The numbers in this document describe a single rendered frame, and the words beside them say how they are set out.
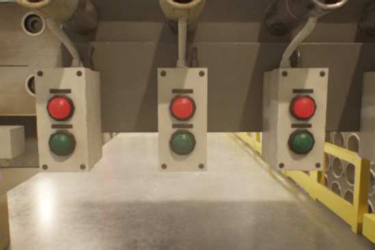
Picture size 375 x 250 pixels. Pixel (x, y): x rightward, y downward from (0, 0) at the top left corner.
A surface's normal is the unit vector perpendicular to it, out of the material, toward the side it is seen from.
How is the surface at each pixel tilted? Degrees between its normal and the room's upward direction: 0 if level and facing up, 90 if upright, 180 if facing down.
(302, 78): 90
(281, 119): 90
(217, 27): 90
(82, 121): 90
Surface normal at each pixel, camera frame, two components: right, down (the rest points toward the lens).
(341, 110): 0.03, 0.11
